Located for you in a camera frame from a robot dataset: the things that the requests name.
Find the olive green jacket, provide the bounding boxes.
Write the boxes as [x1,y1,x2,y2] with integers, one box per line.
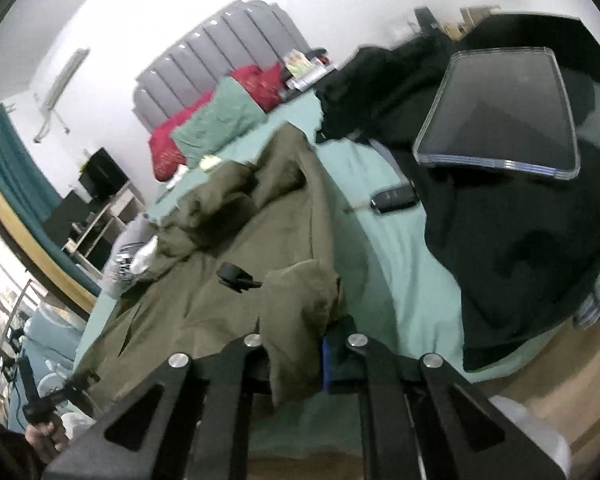
[79,124,344,411]

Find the black clothes pile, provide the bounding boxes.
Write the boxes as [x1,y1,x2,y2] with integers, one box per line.
[315,13,600,372]

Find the person's left hand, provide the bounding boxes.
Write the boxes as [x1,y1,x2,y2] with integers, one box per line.
[24,413,70,464]

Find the teal bed sheet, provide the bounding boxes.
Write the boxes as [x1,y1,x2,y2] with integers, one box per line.
[7,90,564,456]

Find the wooden shelf unit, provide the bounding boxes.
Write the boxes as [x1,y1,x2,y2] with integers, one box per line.
[62,181,145,282]

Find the grey printed sweatshirt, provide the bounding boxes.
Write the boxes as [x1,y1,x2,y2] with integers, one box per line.
[99,212,157,299]

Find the black car key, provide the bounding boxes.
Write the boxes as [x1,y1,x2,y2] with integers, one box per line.
[344,183,419,214]

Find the teal curtain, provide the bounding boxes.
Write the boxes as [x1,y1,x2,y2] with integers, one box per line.
[0,103,100,296]

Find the black monitor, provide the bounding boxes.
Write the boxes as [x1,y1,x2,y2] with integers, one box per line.
[79,148,129,202]

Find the green pillow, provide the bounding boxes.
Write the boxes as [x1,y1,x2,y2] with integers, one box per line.
[170,76,266,168]

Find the smartphone in clear case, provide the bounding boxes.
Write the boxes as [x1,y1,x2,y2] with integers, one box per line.
[413,48,581,181]

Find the red pillow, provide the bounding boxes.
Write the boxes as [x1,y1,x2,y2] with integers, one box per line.
[148,63,282,182]

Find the items on nightstand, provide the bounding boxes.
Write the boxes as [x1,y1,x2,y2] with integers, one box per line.
[280,48,336,92]

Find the grey padded headboard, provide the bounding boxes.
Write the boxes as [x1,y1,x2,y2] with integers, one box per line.
[133,0,309,131]

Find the wall air conditioner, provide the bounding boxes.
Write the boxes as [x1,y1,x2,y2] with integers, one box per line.
[33,49,90,144]

